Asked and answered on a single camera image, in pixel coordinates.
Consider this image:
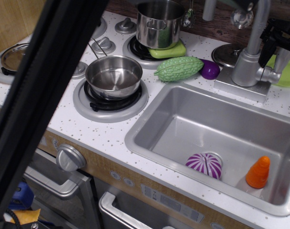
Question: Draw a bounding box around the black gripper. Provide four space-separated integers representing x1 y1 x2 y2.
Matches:
258 19 290 68

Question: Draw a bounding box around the blue object on floor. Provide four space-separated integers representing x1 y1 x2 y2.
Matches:
9 182 34 210

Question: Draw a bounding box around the tall steel pot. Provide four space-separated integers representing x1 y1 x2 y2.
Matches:
136 0 185 50

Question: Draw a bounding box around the silver stove knob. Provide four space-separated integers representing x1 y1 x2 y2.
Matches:
91 37 116 55
72 62 88 80
115 17 137 34
91 17 107 39

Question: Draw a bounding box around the green bitter melon toy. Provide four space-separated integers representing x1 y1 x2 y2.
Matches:
154 56 204 82

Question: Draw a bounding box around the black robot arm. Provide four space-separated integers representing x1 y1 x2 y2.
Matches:
0 0 290 228

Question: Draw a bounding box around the steel pot lid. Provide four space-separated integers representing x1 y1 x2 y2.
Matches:
211 44 244 68

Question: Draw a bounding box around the purple white striped toy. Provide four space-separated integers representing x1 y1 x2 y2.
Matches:
185 153 222 180

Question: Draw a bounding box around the stove burner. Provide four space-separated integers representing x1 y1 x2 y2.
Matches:
122 35 169 70
73 80 149 123
0 43 29 85

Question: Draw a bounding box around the front stove burner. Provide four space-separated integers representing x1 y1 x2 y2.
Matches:
73 80 149 123

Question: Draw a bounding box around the hanging steel ladle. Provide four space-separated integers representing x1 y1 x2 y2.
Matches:
230 0 254 29

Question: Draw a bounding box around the silver dishwasher door handle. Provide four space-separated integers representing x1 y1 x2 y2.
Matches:
99 192 150 229

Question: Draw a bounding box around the small steel saucepan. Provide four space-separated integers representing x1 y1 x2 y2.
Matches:
85 37 143 101

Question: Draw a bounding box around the silver toy faucet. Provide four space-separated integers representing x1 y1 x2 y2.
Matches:
214 0 281 103

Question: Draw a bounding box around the silver stove knob middle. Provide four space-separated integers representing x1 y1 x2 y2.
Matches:
91 37 116 55

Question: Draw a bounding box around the silver oven front knob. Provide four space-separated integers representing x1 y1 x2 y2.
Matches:
56 144 87 172

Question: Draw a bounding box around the silver stove knob lower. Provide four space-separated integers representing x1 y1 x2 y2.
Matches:
72 62 88 80

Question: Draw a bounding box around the silver oven door handle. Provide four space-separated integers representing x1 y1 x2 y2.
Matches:
24 167 92 200

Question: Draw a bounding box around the lime green plate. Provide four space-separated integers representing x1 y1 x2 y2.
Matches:
270 60 290 87

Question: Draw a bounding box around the hanging steel spoon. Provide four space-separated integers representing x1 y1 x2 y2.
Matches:
181 0 195 28

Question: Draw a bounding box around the orange carrot toy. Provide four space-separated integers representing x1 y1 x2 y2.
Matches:
246 156 270 188

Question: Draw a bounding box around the silver stove knob far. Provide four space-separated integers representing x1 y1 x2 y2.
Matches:
91 17 107 39

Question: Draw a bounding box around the purple eggplant toy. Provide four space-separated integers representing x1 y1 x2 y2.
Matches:
200 59 220 80

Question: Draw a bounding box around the left stove burner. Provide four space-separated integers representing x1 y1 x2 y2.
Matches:
0 43 29 85

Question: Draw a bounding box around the silver stove knob top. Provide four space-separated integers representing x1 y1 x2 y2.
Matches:
115 17 137 34

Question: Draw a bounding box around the yellow cloth on floor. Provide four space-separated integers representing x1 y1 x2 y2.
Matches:
13 208 41 225

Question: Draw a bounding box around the back stove burner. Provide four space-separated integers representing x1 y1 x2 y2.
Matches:
122 35 169 70

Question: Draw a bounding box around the silver faucet lever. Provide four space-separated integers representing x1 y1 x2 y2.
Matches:
274 48 290 74

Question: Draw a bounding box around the grey toy sink basin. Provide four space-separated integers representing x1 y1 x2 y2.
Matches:
125 83 290 217

